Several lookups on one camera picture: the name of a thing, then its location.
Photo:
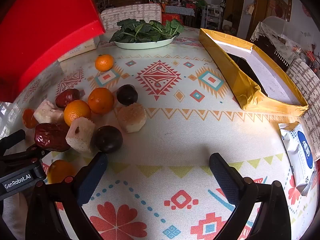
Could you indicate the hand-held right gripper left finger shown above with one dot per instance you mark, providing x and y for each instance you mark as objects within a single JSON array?
[{"x": 91, "y": 177}]

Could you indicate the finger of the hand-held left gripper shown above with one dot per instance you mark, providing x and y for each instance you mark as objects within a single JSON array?
[
  {"x": 15, "y": 137},
  {"x": 30, "y": 154}
]

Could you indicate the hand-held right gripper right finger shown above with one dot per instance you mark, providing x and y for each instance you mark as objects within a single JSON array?
[{"x": 225, "y": 177}]

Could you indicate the orange mandarin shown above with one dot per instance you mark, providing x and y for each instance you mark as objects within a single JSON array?
[
  {"x": 104, "y": 62},
  {"x": 101, "y": 100},
  {"x": 60, "y": 171},
  {"x": 76, "y": 111},
  {"x": 28, "y": 118}
]

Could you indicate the red date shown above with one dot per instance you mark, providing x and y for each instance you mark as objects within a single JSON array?
[
  {"x": 67, "y": 97},
  {"x": 51, "y": 136}
]

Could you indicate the pale cake piece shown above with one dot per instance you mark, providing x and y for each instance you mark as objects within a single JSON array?
[
  {"x": 80, "y": 135},
  {"x": 131, "y": 117},
  {"x": 47, "y": 112}
]

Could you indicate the dark purple passion fruit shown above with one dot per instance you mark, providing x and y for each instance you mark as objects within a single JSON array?
[
  {"x": 127, "y": 94},
  {"x": 108, "y": 139}
]

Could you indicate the red plastic box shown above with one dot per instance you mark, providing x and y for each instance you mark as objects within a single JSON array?
[{"x": 45, "y": 30}]

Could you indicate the white blue wet wipes packet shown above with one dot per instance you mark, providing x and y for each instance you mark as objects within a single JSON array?
[{"x": 300, "y": 150}]

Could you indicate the white tissue box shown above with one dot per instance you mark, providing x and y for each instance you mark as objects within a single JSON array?
[{"x": 82, "y": 48}]

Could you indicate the gold cardboard box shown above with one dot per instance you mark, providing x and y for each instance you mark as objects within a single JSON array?
[{"x": 225, "y": 60}]

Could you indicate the patterned fabric chair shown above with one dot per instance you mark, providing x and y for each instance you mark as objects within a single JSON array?
[{"x": 308, "y": 87}]

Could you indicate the white oval plate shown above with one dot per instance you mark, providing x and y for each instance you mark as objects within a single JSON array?
[{"x": 145, "y": 45}]

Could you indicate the white lace cloth cover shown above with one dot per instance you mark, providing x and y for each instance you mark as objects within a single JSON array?
[{"x": 270, "y": 33}]

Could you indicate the green leafy vegetables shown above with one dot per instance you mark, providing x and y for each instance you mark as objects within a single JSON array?
[{"x": 142, "y": 31}]

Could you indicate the metal storage rack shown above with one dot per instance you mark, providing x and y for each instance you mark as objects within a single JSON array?
[{"x": 212, "y": 16}]

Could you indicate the patterned chair back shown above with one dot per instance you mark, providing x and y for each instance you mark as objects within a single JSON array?
[{"x": 130, "y": 15}]

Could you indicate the red gift box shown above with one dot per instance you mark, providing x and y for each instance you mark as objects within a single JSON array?
[{"x": 172, "y": 18}]

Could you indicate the checkered cloth table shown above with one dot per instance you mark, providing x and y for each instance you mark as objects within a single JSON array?
[{"x": 178, "y": 10}]

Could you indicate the wooden door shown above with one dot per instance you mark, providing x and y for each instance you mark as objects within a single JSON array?
[{"x": 277, "y": 5}]

